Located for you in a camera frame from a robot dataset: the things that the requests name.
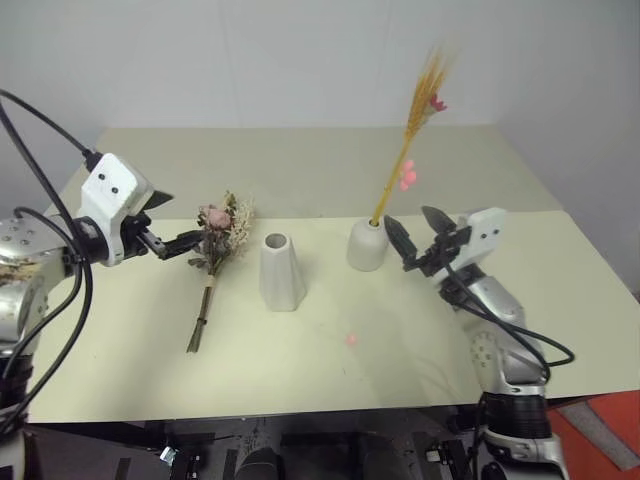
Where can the short round white vase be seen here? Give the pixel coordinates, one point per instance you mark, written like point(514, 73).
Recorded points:
point(365, 247)

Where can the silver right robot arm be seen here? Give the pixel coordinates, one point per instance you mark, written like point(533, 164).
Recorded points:
point(500, 300)

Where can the tall white faceted vase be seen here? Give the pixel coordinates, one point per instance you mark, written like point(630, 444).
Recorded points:
point(282, 280)

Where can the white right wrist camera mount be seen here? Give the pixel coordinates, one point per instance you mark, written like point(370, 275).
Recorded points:
point(482, 235)

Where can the small silver metal bracket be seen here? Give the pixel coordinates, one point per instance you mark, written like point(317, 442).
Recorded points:
point(434, 456)
point(167, 455)

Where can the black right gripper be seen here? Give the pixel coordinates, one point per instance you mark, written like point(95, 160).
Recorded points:
point(440, 252)

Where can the dark rounded shape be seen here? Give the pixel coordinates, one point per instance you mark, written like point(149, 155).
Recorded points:
point(260, 465)

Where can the yellow wheat bouquet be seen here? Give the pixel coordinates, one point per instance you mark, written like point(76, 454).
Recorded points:
point(422, 102)

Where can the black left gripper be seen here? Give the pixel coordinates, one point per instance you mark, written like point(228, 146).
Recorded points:
point(136, 237)

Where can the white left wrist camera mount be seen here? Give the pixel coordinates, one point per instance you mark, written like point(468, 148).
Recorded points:
point(107, 192)

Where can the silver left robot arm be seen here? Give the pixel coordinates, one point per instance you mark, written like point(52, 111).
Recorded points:
point(20, 240)

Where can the dried pink rose bouquet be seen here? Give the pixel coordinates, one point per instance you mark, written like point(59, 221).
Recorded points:
point(218, 217)

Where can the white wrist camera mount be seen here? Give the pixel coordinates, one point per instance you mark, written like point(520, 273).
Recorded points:
point(482, 235)
point(107, 192)

